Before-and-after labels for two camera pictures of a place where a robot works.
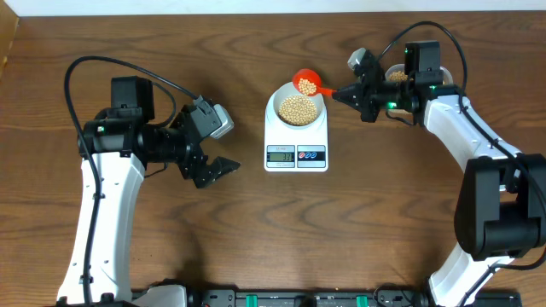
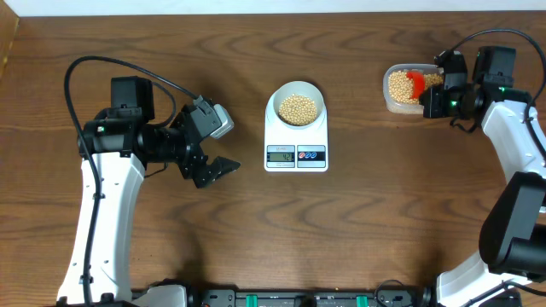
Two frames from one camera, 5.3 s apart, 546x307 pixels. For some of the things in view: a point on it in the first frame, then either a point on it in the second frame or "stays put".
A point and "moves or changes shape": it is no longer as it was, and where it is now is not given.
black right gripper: x=363 y=101 -> x=431 y=99
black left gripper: x=208 y=170 stays put
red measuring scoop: x=307 y=81 moves or changes shape
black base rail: x=341 y=298 stays put
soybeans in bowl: x=298 y=110 stays put
